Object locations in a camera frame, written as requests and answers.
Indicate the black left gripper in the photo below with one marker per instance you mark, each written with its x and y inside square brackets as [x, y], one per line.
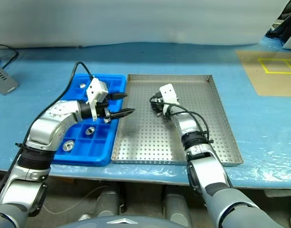
[105, 111]

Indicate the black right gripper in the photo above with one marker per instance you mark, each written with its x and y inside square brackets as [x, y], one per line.
[157, 104]

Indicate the metal nut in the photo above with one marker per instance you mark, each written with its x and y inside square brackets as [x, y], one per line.
[90, 130]
[82, 85]
[68, 145]

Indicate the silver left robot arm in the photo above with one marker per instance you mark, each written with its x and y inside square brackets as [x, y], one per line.
[48, 126]

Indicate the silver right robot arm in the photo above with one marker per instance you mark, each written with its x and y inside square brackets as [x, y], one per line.
[230, 199]

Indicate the blue plastic compartment tray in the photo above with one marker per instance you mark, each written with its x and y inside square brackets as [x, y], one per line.
[100, 147]

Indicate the perforated metal tray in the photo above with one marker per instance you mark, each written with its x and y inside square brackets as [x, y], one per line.
[147, 142]

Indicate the dark grey rounded shape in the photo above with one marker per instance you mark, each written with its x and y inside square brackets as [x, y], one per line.
[107, 204]
[177, 206]

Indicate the blue plastic table cover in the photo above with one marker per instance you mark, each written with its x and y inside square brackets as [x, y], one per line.
[254, 135]

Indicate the yellow tape rectangle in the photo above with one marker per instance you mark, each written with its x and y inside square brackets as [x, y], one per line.
[263, 64]

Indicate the brown cardboard sheet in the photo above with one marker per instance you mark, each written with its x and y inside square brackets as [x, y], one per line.
[268, 83]

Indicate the grey vented metal device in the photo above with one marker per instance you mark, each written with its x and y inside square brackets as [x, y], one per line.
[4, 79]

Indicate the grey robot torso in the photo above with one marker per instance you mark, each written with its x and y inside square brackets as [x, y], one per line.
[140, 225]

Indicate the black background equipment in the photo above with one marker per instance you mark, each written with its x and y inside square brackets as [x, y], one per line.
[288, 21]

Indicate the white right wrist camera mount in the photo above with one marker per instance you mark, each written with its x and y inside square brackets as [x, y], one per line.
[169, 92]

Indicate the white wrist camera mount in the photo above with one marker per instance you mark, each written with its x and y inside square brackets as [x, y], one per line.
[169, 92]
[95, 89]

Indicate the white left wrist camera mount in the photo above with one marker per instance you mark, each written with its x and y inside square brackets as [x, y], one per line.
[95, 89]

